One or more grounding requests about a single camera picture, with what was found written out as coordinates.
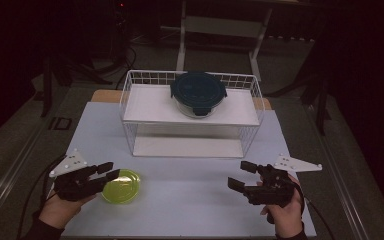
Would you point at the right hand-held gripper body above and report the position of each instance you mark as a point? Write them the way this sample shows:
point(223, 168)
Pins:
point(273, 193)

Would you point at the metal floor rail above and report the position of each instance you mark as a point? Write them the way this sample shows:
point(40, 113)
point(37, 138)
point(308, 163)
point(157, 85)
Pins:
point(340, 186)
point(10, 170)

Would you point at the white metal stand frame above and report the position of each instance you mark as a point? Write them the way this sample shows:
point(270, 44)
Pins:
point(181, 50)

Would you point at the dark blue lidded glass container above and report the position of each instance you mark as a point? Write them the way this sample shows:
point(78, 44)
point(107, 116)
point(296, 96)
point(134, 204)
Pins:
point(198, 90)

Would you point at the dark equipment with red light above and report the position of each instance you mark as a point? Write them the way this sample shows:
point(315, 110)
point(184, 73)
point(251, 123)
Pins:
point(120, 20)

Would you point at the person's left hand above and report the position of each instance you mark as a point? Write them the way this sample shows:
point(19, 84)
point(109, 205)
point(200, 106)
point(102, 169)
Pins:
point(58, 210)

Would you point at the black metal stand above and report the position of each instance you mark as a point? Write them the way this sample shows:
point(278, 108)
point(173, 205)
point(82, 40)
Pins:
point(46, 96)
point(320, 110)

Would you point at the pale table cover sheet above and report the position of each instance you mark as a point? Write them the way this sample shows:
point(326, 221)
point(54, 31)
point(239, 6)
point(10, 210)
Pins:
point(186, 200)

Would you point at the yellow-green round plastic container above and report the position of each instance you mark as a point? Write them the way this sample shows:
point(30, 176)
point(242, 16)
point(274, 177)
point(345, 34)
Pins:
point(123, 191)

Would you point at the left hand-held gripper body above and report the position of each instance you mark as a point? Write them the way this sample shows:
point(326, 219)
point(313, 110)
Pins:
point(76, 186)

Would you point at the person's right hand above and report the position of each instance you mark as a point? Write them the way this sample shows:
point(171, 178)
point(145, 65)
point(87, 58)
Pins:
point(286, 216)

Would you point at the black floor socket box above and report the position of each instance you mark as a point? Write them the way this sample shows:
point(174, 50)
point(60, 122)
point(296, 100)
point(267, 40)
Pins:
point(60, 123)

